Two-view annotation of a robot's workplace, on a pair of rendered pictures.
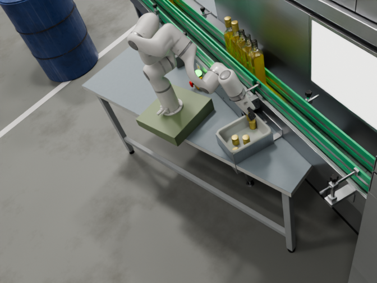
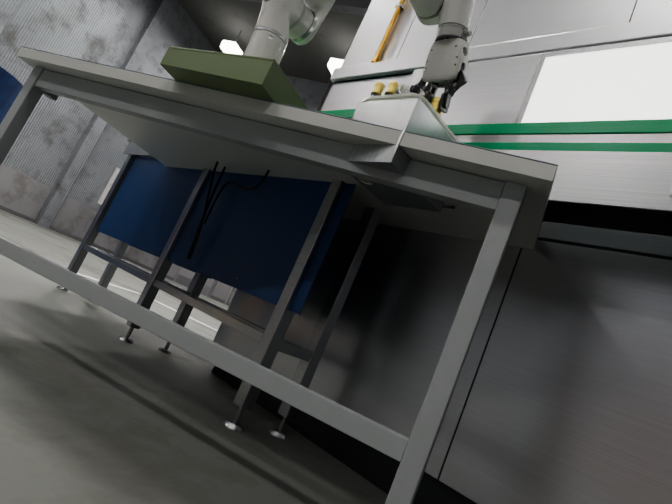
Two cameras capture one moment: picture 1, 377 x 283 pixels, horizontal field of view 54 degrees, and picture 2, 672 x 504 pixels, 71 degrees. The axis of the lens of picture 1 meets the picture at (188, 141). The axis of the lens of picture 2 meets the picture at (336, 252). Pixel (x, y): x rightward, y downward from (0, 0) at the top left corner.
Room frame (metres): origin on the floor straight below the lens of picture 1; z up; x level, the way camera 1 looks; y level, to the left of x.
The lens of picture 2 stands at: (0.34, 0.33, 0.31)
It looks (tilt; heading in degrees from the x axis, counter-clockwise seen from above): 10 degrees up; 327
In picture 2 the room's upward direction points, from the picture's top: 23 degrees clockwise
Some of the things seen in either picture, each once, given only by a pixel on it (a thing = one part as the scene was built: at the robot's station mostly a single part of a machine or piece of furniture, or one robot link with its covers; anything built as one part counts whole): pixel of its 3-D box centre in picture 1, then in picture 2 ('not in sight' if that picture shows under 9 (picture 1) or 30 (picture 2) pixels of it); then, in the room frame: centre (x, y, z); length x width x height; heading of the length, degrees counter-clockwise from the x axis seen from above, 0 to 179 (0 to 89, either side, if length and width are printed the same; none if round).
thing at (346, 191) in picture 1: (338, 190); not in sight; (0.69, -0.47, 0.90); 0.17 x 0.05 x 0.23; 102
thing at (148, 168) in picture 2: not in sight; (208, 219); (2.19, -0.23, 0.54); 1.59 x 0.18 x 0.43; 12
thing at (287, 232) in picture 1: (189, 160); (166, 244); (1.54, 0.03, 0.36); 1.51 x 0.09 x 0.71; 34
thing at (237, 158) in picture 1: (249, 135); (411, 149); (1.19, -0.29, 0.79); 0.27 x 0.17 x 0.08; 102
